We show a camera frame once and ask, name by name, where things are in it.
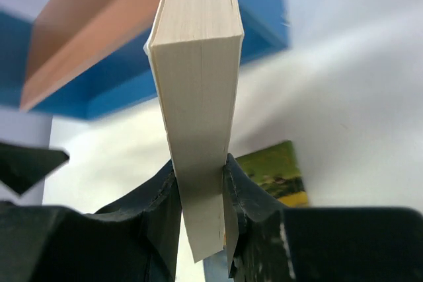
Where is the blue and yellow bookshelf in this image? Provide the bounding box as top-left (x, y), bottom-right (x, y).
top-left (1, 0), bottom-right (289, 120)

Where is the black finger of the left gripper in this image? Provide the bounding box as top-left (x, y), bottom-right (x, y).
top-left (1, 142), bottom-right (69, 196)

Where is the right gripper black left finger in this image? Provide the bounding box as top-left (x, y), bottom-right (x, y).
top-left (1, 162), bottom-right (181, 281)

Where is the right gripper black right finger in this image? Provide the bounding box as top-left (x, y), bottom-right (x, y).
top-left (223, 156), bottom-right (422, 281)

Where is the Little Women book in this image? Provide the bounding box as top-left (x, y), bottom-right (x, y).
top-left (144, 0), bottom-right (244, 262)

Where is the Animal Farm book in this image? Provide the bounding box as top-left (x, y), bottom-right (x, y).
top-left (237, 141), bottom-right (309, 207)

